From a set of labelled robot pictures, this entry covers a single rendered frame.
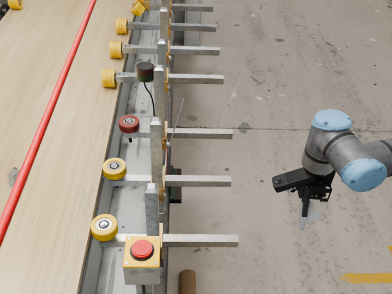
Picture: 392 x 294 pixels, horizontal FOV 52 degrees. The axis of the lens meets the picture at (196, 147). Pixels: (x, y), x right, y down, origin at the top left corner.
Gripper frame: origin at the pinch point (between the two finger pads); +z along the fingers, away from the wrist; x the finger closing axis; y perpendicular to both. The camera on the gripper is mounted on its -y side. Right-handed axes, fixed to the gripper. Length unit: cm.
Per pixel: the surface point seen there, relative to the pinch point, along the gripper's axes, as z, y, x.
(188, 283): 86, -30, 24
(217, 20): 93, 3, 339
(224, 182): 9.8, -19.2, 20.4
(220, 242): 10.6, -22.2, -4.6
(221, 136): 9, -19, 45
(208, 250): 94, -19, 48
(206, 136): 9, -25, 45
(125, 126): 3, -57, 43
